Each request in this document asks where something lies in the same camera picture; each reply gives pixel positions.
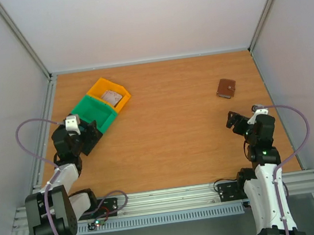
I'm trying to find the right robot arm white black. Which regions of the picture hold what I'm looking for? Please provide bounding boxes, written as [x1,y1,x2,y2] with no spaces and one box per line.
[226,108,306,235]

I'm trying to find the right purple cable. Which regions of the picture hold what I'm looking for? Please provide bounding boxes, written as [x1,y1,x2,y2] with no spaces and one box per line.
[259,99,314,235]

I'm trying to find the yellow plastic bin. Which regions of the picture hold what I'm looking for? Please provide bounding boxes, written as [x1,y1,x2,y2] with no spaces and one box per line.
[87,78,131,113]

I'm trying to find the green plastic bin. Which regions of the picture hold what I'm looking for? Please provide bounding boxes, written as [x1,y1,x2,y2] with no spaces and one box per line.
[71,95,117,134]

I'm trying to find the left small circuit board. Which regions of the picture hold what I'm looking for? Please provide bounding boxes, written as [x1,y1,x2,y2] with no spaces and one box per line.
[87,220,106,231]

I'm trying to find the cards stack in yellow bin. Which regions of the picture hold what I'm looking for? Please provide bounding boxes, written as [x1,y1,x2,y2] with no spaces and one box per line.
[101,90,122,107]

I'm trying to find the grey slotted cable duct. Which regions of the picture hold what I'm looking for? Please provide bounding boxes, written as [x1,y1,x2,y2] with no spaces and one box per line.
[77,203,245,235]

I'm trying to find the aluminium front rail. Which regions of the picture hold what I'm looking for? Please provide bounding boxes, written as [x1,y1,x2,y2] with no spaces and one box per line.
[9,168,314,233]

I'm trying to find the brown leather card holder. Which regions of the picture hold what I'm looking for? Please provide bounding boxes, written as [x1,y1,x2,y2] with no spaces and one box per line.
[216,78,236,99]

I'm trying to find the black plastic bin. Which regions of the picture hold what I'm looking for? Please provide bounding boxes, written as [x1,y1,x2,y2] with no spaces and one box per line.
[80,129,103,156]

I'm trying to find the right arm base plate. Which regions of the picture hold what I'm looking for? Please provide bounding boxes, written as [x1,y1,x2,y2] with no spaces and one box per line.
[216,182,247,202]

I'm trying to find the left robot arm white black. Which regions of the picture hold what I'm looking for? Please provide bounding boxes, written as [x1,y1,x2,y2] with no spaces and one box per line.
[25,120,102,235]

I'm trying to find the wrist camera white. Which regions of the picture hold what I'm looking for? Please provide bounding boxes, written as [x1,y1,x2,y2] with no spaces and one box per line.
[247,105,269,125]
[64,114,81,135]

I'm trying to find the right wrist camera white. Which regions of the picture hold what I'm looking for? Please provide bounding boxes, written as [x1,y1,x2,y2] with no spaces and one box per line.
[247,105,269,125]

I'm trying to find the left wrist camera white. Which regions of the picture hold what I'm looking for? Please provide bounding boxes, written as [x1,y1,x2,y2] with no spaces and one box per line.
[64,114,81,135]

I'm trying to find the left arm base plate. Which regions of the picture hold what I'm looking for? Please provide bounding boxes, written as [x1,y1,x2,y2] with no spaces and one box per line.
[79,197,118,221]

